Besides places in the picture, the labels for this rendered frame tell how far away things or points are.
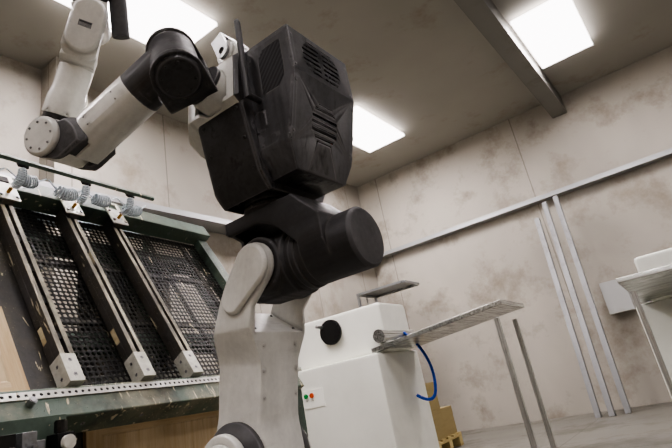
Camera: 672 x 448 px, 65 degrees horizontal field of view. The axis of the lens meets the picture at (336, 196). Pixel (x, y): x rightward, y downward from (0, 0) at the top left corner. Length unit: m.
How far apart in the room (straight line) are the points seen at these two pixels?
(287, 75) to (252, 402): 0.60
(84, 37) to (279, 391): 0.77
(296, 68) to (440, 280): 7.27
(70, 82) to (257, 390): 0.69
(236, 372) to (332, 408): 3.32
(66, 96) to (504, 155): 7.32
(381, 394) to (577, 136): 4.98
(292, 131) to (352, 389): 3.41
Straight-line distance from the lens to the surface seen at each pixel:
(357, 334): 4.32
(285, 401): 1.05
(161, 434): 2.67
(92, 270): 2.71
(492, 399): 7.92
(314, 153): 1.00
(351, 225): 0.89
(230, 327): 1.01
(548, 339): 7.62
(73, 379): 2.17
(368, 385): 4.15
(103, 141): 1.08
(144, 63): 1.04
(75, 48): 1.16
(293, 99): 0.98
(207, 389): 2.57
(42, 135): 1.12
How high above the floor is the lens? 0.68
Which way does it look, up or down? 21 degrees up
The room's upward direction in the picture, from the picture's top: 11 degrees counter-clockwise
